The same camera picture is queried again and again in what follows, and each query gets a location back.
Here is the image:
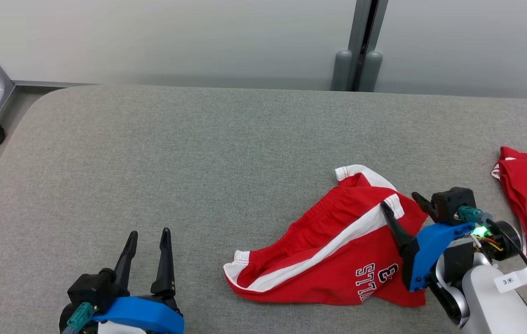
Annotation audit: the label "teal left camera cable connector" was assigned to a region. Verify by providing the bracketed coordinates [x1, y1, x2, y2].
[65, 302, 96, 331]

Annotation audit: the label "teal right camera cable connector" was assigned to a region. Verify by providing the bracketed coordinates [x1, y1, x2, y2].
[457, 206, 494, 226]

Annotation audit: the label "white paper cable label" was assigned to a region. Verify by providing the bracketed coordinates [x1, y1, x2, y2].
[494, 265, 527, 294]

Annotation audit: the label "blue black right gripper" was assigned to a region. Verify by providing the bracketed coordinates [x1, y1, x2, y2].
[380, 192, 476, 293]

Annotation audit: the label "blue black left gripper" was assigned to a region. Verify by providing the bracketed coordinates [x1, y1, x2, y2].
[58, 227, 186, 334]

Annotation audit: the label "teal camera cable connector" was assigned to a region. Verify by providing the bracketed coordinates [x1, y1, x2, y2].
[65, 302, 96, 331]
[457, 206, 494, 226]

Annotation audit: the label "red white basketball shorts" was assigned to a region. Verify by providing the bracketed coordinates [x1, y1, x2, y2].
[223, 164, 429, 308]

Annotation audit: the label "grey metal wall partition post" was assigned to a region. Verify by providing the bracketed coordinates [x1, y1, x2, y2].
[331, 0, 389, 92]

